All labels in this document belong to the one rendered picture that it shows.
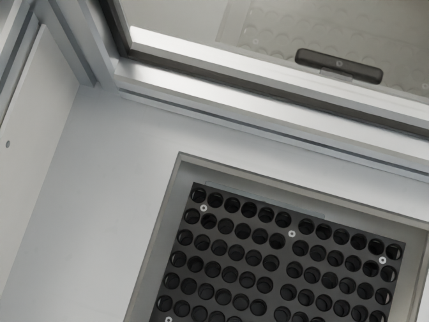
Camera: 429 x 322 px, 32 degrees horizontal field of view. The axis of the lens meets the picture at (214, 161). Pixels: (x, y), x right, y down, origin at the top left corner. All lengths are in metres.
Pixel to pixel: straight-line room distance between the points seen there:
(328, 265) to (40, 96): 0.26
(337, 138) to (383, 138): 0.03
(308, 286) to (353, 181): 0.09
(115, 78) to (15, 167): 0.10
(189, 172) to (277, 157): 0.13
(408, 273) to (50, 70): 0.35
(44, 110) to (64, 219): 0.09
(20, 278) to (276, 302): 0.19
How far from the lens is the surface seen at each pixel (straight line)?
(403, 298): 0.67
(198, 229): 0.59
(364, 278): 0.60
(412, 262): 0.67
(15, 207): 0.53
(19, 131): 0.50
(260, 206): 0.60
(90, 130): 0.58
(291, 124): 0.52
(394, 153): 0.53
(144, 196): 0.56
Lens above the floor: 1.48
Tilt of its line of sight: 75 degrees down
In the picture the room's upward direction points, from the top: 7 degrees counter-clockwise
